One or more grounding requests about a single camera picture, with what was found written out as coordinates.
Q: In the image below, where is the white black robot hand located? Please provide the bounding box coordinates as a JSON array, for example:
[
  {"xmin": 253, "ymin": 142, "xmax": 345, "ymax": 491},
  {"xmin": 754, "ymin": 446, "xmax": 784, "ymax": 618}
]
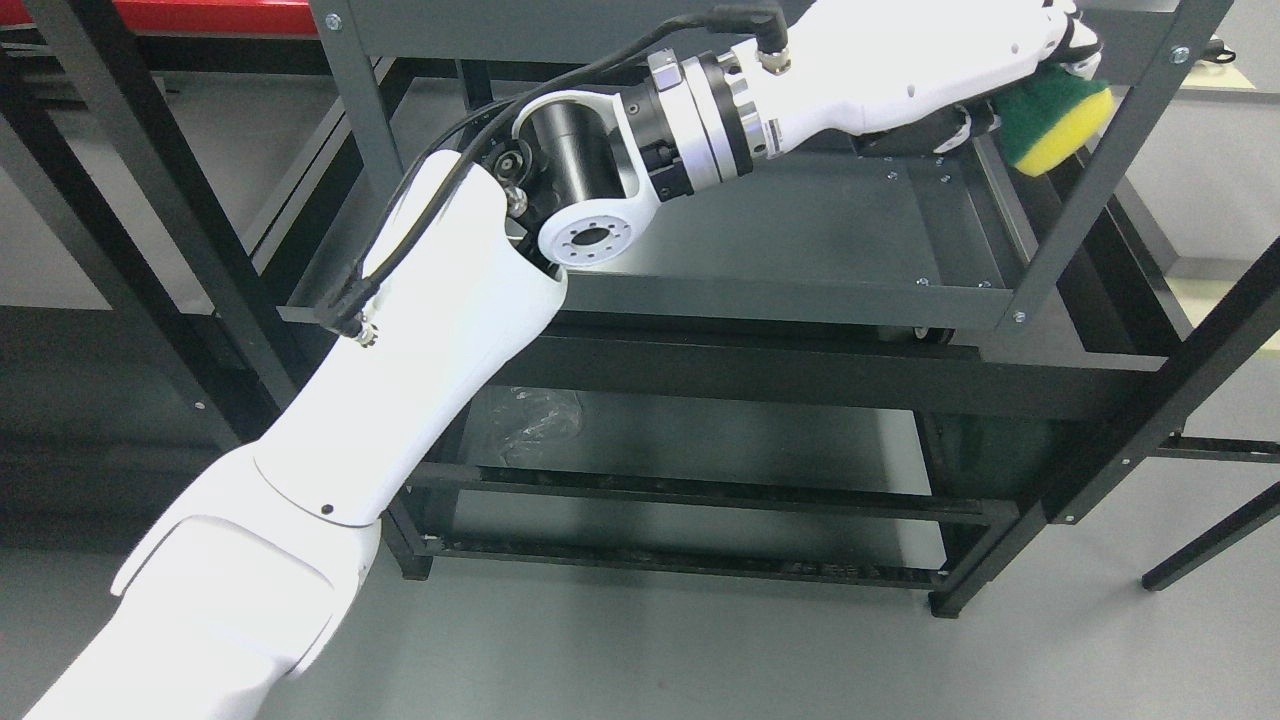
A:
[{"xmin": 732, "ymin": 1, "xmax": 1102, "ymax": 158}]

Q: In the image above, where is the green yellow sponge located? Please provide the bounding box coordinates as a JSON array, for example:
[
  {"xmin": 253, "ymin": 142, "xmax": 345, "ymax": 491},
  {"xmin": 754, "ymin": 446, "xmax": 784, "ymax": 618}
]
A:
[{"xmin": 992, "ymin": 65, "xmax": 1115, "ymax": 177}]

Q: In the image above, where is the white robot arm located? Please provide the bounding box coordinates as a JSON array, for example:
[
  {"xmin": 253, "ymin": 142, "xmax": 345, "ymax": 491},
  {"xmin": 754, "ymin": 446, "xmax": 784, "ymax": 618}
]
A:
[{"xmin": 28, "ymin": 79, "xmax": 659, "ymax": 719}]

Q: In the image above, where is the dark metal shelf rack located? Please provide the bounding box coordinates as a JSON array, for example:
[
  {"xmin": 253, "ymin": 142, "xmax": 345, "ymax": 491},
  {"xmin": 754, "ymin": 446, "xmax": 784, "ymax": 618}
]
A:
[{"xmin": 314, "ymin": 1, "xmax": 1277, "ymax": 618}]

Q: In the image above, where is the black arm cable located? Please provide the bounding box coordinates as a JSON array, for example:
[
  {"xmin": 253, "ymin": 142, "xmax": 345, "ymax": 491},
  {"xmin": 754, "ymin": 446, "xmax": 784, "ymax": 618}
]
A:
[{"xmin": 314, "ymin": 4, "xmax": 791, "ymax": 340}]

